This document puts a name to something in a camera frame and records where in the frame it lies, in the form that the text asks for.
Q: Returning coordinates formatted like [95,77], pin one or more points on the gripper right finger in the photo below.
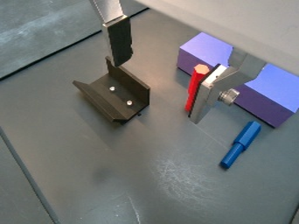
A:
[216,87]

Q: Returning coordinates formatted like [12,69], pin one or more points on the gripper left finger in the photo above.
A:
[116,27]

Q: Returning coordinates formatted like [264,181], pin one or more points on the blue hexagonal peg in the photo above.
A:
[240,144]

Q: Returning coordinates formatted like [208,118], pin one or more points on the black angle fixture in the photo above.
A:
[117,94]

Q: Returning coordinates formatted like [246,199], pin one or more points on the red hexagonal peg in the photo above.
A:
[199,72]

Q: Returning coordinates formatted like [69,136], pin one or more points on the purple base block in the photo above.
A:
[270,97]

